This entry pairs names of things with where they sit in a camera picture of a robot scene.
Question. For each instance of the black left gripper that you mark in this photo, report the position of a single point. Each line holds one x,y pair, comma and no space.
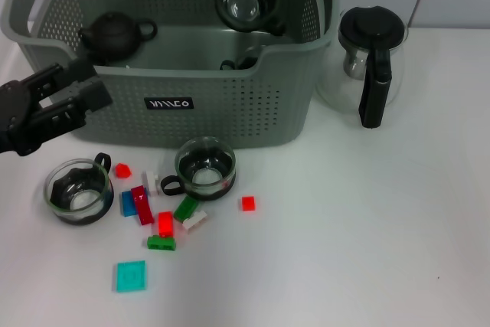
13,112

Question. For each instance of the glass teacup black sleeve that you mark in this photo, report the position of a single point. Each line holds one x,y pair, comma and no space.
206,180
78,204
245,62
239,7

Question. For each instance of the grey perforated storage bin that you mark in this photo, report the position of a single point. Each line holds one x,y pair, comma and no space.
191,124

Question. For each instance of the black clay teapot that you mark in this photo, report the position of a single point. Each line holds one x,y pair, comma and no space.
111,36

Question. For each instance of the small red toy brick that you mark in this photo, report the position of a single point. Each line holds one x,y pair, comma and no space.
123,171
248,203

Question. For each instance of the glass carafe black lid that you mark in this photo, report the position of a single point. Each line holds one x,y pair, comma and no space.
375,28

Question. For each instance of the blue toy brick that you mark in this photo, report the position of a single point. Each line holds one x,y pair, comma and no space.
127,206

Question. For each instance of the dark red toy brick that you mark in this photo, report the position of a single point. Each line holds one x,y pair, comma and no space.
143,208

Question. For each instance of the bright red sloped brick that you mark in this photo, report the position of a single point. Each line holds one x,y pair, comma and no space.
165,223

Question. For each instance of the green toy brick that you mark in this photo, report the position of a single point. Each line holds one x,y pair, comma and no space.
185,208
162,243

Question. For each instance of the teal square toy plate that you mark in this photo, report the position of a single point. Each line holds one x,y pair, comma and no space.
132,276

